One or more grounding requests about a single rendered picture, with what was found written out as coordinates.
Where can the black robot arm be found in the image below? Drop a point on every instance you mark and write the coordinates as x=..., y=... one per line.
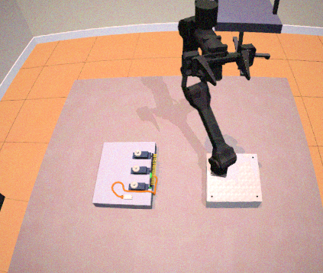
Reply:
x=192, y=30

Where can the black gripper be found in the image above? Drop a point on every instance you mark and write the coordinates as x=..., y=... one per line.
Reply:
x=214, y=52

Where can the white printed holder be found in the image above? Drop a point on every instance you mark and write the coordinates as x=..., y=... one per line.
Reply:
x=115, y=165

